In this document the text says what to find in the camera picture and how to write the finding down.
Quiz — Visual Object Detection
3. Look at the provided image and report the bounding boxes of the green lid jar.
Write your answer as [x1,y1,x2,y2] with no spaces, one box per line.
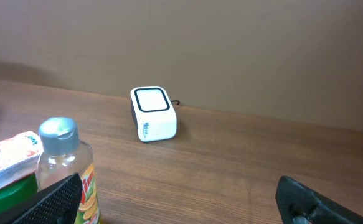
[0,174,38,213]

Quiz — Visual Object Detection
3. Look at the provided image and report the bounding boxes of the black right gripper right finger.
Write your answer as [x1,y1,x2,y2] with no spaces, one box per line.
[275,175,363,224]

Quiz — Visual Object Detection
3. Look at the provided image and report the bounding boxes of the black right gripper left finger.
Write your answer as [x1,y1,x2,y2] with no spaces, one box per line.
[0,172,82,224]

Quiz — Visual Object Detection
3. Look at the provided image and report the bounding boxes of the yellow liquid bottle grey cap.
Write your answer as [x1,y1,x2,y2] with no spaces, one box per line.
[36,117,103,224]

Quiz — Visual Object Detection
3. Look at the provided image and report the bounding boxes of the pink tissue pack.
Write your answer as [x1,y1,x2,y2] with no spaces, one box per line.
[0,131,43,189]

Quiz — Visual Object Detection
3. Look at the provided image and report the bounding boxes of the white barcode scanner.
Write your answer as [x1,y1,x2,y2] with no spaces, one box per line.
[130,86,177,142]

